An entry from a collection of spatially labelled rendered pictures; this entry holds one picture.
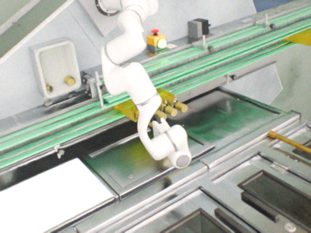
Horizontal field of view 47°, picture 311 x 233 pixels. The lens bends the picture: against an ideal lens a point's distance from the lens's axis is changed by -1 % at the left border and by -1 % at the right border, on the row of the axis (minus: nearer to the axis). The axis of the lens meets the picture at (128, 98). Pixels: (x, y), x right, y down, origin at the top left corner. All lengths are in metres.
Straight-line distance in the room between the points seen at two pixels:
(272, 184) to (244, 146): 0.21
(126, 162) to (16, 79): 0.59
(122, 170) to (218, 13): 1.13
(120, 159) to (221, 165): 0.41
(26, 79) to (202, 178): 0.85
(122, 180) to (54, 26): 0.72
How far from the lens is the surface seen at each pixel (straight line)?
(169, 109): 1.55
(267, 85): 2.70
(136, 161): 1.50
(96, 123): 1.62
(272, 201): 1.39
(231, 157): 1.54
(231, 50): 2.05
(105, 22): 1.69
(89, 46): 1.71
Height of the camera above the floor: 2.25
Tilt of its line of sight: 52 degrees down
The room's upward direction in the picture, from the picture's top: 120 degrees clockwise
